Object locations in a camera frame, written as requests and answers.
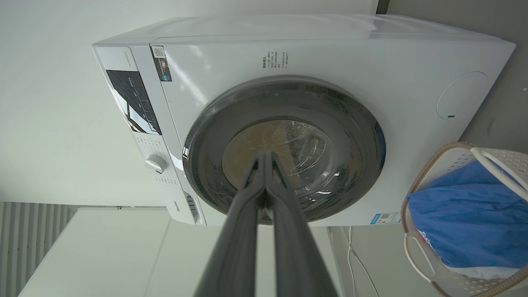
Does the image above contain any white detergent drawer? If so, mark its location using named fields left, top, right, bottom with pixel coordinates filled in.
left=165, top=191, right=205, bottom=226

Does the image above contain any white front-load washing machine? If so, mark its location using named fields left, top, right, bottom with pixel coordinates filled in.
left=92, top=14, right=517, bottom=227

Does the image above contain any white power cable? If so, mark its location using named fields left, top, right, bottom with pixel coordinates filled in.
left=339, top=226, right=380, bottom=297

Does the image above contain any black control display panel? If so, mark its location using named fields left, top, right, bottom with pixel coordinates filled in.
left=106, top=69, right=162, bottom=136

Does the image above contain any dark brand sticker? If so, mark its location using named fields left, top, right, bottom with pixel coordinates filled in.
left=151, top=45, right=172, bottom=82

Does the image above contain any blue energy label sticker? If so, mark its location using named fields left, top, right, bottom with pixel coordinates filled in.
left=370, top=212, right=402, bottom=225

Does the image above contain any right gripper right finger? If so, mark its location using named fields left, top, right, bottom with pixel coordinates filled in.
left=265, top=152, right=339, bottom=297

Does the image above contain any steel washing machine drum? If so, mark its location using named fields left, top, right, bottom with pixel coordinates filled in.
left=222, top=120, right=335, bottom=196

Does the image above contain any grey ribbed panel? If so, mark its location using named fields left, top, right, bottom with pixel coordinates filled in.
left=0, top=201, right=78, bottom=297

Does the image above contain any round white filter cover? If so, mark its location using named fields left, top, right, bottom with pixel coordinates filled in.
left=436, top=71, right=490, bottom=120

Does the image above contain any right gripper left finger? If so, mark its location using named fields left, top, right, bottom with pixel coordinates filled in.
left=194, top=151, right=266, bottom=297

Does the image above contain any white woven laundry basket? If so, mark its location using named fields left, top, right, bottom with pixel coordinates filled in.
left=401, top=141, right=528, bottom=297

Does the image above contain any blue garment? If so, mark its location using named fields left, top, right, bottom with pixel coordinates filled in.
left=406, top=160, right=528, bottom=271

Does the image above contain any white garment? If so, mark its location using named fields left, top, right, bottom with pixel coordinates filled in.
left=443, top=264, right=521, bottom=282

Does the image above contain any silver control knob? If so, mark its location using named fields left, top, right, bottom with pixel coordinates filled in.
left=145, top=155, right=168, bottom=174

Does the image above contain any white cabinet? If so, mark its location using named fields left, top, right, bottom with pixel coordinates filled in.
left=19, top=206, right=344, bottom=297

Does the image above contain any washer door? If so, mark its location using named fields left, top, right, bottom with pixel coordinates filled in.
left=182, top=75, right=387, bottom=225

